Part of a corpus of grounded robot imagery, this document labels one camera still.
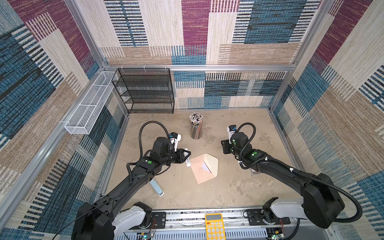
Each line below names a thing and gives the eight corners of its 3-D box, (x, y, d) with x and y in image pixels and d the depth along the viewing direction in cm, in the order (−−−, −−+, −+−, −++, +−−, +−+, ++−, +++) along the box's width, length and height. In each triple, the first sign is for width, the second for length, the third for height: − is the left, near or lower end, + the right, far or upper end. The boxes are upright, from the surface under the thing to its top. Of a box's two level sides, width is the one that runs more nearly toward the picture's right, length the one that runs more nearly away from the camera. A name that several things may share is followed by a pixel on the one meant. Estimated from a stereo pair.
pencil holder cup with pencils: (189, 139, 105) (189, 121, 91) (190, 130, 110) (189, 112, 96) (201, 139, 105) (203, 121, 91) (201, 130, 110) (202, 112, 96)
